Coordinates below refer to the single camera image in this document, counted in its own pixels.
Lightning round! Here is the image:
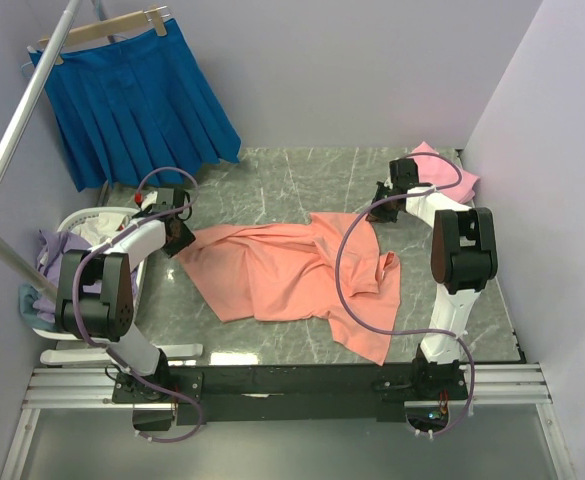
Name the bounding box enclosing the white laundry basket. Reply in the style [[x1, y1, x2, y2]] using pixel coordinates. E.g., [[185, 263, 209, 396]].
[[32, 206, 138, 341]]

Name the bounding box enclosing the blue grey cloth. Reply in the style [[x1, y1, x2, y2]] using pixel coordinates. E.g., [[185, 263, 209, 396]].
[[18, 284, 41, 328]]

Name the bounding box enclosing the black base beam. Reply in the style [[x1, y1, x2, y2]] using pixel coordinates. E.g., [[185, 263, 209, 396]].
[[111, 360, 470, 432]]

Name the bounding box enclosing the lavender shirt in basket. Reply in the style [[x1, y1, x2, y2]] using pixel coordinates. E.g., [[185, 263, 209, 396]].
[[33, 230, 92, 325]]

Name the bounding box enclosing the aluminium rail frame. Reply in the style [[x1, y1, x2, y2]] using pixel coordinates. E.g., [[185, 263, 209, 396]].
[[1, 361, 576, 479]]

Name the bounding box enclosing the wooden clip hanger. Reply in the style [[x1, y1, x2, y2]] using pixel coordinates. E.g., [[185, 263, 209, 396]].
[[38, 6, 171, 65]]

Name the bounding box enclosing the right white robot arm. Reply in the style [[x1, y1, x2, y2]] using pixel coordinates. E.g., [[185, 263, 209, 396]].
[[367, 156, 498, 399]]

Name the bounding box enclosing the white clothes rack pole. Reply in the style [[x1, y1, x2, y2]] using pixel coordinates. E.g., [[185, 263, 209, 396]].
[[0, 0, 82, 301]]

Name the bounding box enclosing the folded pink t shirt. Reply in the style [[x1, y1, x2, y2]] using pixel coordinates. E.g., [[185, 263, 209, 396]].
[[413, 142, 479, 203]]

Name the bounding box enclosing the blue pleated skirt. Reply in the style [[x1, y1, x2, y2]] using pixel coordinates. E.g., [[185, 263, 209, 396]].
[[45, 19, 241, 191]]

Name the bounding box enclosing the salmon orange t shirt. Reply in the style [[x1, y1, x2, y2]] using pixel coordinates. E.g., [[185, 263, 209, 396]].
[[178, 212, 401, 365]]

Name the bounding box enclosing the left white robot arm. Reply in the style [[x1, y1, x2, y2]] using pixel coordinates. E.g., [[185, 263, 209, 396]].
[[55, 187, 195, 402]]

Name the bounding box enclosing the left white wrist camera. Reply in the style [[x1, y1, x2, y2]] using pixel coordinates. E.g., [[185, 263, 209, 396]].
[[133, 190, 158, 210]]

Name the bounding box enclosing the white garment in basket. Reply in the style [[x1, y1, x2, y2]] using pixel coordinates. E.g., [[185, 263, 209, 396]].
[[71, 213, 131, 246]]

